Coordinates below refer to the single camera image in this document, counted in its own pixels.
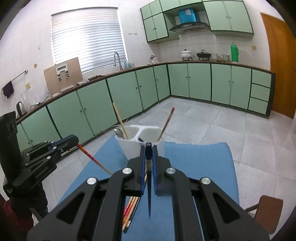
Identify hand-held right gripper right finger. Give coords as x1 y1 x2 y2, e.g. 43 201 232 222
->
151 146 270 241

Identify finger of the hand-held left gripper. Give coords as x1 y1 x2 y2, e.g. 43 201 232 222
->
20 135 79 161
24 146 78 169

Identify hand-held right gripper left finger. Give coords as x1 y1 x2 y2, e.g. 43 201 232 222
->
27 146 147 241

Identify white two-compartment utensil holder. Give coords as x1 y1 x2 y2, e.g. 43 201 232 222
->
115 125 165 160

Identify wooden chopstick red print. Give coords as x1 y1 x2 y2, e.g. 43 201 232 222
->
77 144 113 175
112 103 129 140
157 107 175 141

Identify row of chopsticks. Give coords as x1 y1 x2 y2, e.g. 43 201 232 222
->
122 160 148 233

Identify person's left forearm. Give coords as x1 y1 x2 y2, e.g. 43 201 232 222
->
0 183 49 234

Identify green base cabinets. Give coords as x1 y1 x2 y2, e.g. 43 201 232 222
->
15 63 276 153

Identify blue table mat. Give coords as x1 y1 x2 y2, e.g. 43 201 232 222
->
55 136 239 241

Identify clear glass jug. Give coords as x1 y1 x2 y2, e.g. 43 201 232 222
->
21 91 40 109

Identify large steel electric kettle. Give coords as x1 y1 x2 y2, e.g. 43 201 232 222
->
16 101 27 116

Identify brown board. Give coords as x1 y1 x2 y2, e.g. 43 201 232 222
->
43 57 83 97

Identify white device on board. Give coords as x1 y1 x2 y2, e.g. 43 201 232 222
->
55 65 71 82

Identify dark hanging cloth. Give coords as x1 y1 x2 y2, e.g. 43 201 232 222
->
3 81 14 99

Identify metal towel bar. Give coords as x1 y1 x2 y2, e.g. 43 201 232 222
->
1 69 28 91

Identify steel kitchen faucet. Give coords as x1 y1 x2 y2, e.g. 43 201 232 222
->
113 52 123 71

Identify white window blind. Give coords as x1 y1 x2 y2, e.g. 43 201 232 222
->
51 7 128 74

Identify white lidded pot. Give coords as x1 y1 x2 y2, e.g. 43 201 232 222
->
180 49 193 61

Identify dark wooden countertop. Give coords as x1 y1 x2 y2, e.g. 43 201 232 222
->
16 61 276 123

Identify black wok with lid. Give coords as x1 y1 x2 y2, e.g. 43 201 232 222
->
196 50 212 61

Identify brown wooden chair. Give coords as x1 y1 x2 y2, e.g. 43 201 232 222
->
245 195 284 235

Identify cluster of bowls and jars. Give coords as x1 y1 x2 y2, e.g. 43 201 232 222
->
211 53 230 62

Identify green thermos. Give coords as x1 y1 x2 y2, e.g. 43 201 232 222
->
230 42 240 62

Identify range hood blue chimney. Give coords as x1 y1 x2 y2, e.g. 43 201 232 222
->
169 8 211 35

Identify brown wooden door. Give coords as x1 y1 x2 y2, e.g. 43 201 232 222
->
260 12 296 119

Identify green wall cabinets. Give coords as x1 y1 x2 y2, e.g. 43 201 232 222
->
140 0 255 43

